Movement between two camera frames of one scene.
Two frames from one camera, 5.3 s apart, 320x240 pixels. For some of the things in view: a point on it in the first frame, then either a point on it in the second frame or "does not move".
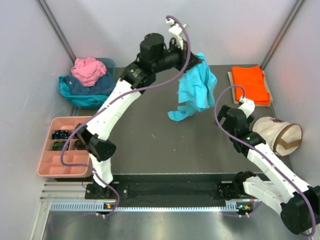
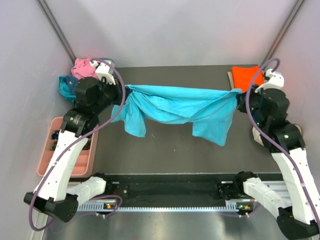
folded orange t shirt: (251, 79) does not move
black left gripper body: (178, 57) → (111, 94)
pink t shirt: (88, 70) does not move
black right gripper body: (223, 114) → (253, 100)
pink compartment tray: (59, 129) does not move
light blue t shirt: (196, 90) → (212, 112)
